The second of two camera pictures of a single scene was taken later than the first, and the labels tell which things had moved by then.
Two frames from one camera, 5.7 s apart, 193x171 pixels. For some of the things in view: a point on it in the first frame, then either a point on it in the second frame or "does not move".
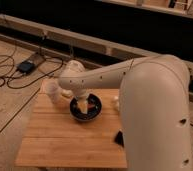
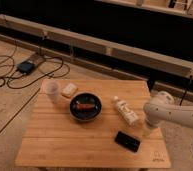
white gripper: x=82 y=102 to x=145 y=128
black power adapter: x=26 y=66 does not move
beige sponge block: x=68 y=92 does not move
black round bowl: x=94 y=108 does not move
